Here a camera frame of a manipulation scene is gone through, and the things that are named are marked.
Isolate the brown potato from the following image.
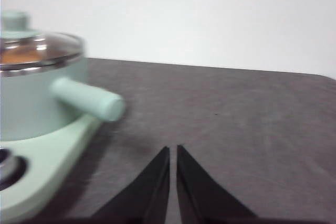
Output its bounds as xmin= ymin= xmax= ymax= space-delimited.
xmin=0 ymin=47 xmax=57 ymax=65

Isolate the mint green steamer pot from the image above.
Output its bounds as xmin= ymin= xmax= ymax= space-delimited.
xmin=0 ymin=56 xmax=125 ymax=142

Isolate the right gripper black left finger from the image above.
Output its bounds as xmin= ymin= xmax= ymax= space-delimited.
xmin=89 ymin=146 xmax=171 ymax=224

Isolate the glass lid with green knob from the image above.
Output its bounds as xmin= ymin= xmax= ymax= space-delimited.
xmin=0 ymin=10 xmax=85 ymax=74

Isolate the mint green breakfast machine base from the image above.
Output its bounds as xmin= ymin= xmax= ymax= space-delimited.
xmin=0 ymin=115 xmax=103 ymax=223

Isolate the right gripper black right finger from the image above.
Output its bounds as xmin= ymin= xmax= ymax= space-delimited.
xmin=176 ymin=144 xmax=263 ymax=224

